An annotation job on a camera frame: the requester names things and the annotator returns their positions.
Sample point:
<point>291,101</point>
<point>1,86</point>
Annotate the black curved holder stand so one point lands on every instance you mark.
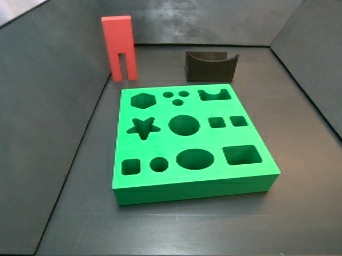
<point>209,66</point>

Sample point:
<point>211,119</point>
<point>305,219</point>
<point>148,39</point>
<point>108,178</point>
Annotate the green foam shape board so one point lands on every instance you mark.
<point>187,145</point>

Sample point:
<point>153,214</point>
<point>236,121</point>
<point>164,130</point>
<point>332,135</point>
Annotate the red double-square peg block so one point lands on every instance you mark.
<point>118,42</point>

